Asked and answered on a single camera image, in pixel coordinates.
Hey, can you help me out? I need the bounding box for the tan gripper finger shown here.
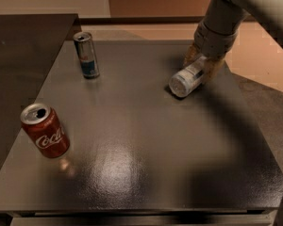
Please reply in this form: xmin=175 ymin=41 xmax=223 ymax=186
xmin=203 ymin=58 xmax=225 ymax=84
xmin=183 ymin=43 xmax=201 ymax=67

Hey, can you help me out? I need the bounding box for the clear plastic water bottle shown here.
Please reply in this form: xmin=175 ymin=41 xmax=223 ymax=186
xmin=169 ymin=56 xmax=206 ymax=98

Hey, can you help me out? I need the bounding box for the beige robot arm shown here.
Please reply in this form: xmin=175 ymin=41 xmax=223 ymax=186
xmin=187 ymin=0 xmax=283 ymax=81

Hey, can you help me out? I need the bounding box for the slim Red Bull can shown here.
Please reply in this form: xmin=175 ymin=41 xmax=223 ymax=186
xmin=73 ymin=32 xmax=100 ymax=79

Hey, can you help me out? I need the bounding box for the red Coca-Cola can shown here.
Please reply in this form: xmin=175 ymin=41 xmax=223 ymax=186
xmin=20 ymin=103 xmax=70 ymax=158

